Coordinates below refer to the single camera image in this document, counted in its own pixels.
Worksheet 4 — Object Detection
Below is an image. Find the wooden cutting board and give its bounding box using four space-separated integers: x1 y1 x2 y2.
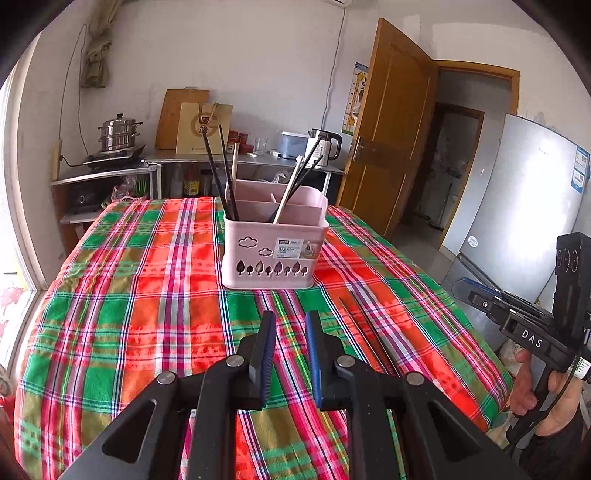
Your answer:
154 88 209 150

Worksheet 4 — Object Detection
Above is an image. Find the clear drinking glass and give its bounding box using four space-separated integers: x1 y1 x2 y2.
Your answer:
253 137 267 155

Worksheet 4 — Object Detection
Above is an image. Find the white window frame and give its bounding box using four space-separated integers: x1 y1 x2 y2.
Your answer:
1 41 47 374

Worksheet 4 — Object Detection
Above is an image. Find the white electric kettle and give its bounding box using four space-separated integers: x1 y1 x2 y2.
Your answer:
304 128 342 167

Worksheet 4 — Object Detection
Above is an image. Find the silver refrigerator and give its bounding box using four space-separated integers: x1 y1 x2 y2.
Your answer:
443 115 590 302

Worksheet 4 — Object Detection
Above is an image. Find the pink plastic utensil basket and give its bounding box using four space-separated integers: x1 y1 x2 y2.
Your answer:
221 180 329 290

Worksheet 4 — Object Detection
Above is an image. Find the wall power socket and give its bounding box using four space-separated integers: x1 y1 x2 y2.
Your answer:
51 139 62 181

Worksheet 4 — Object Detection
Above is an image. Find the low steel side shelf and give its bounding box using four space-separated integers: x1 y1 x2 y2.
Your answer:
50 163 161 225

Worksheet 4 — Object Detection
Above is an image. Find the translucent blue storage container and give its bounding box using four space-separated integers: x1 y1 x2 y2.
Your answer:
277 131 308 159

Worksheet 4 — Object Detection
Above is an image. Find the stainless steel steamer pot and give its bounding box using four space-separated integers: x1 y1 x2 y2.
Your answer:
97 113 142 152

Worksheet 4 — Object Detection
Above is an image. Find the person's right hand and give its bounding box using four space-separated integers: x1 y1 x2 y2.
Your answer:
507 348 585 438

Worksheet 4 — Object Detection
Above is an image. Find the tan paper gift bag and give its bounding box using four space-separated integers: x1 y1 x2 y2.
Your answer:
175 102 233 155

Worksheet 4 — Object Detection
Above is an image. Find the black induction cooker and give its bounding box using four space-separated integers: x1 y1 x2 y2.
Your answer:
82 145 144 169

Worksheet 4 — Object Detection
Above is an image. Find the steel kitchen shelf table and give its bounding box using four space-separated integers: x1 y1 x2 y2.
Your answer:
145 150 345 196

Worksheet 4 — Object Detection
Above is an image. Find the red lidded jar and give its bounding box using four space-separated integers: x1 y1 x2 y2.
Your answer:
226 130 250 154

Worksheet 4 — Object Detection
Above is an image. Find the black chopstick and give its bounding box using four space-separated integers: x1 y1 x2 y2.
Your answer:
287 155 324 201
349 290 400 377
199 126 230 219
267 138 322 224
218 124 239 221
339 298 390 373

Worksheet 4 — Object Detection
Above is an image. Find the hanging green cloth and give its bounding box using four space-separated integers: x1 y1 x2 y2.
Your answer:
80 0 123 89

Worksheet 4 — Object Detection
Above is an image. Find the brown wooden door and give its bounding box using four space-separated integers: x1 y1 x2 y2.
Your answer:
337 18 439 238

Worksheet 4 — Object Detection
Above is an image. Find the plaid tablecloth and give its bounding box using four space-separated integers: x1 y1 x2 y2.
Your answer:
14 198 512 479

